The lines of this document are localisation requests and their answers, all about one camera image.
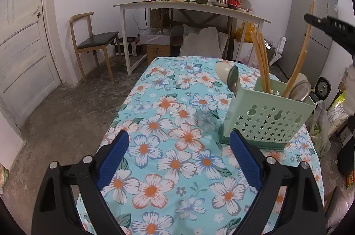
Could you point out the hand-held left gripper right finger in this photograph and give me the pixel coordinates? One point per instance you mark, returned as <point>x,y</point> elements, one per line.
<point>245,160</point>

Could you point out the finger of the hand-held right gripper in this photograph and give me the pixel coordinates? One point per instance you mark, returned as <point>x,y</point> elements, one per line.
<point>316,20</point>

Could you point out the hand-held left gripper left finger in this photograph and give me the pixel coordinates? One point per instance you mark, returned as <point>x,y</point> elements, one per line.
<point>113,157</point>

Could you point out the green utensil holder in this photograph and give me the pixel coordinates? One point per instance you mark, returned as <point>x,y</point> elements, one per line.
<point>263,121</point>

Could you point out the person's right forearm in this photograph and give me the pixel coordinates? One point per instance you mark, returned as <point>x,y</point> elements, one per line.
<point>350,87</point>

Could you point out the silver refrigerator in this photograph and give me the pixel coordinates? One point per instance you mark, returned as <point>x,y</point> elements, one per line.
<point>324,4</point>

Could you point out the white board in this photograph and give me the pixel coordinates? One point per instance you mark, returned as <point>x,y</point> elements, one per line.
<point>281,49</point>

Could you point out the white rice cooker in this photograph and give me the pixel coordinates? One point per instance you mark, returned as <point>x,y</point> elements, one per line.
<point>323,87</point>

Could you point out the floral tablecloth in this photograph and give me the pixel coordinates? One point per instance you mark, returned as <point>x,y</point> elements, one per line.
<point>177,140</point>

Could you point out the yellow plastic bag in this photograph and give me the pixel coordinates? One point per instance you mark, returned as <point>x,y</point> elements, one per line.
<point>245,32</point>

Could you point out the metal spoon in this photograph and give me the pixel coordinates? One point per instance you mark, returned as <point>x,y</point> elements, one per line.
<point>301,92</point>

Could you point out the yellow green packet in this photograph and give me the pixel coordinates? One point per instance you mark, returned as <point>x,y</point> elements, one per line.
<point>337,110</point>

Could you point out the clear bag of vegetables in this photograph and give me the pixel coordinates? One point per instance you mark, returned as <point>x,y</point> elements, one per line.
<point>320,129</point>

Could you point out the cream spoon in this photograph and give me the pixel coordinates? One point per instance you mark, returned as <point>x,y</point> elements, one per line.
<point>222,71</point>

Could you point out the small black oven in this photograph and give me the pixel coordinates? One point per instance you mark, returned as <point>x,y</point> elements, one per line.
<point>126,46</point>

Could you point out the cardboard box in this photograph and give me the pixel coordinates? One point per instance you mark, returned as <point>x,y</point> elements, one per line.
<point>158,53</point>

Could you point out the white cloth sack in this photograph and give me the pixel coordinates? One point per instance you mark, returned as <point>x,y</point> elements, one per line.
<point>199,43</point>

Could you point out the wooden chair black seat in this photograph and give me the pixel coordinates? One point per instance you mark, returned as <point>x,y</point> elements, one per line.
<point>97,39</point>

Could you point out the white table wooden top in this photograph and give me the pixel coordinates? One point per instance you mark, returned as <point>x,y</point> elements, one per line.
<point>125,38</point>

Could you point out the clear plastic container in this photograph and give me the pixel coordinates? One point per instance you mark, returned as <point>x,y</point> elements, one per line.
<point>156,35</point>

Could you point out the white panel door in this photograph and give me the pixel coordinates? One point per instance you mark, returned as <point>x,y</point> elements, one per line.
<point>25,51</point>

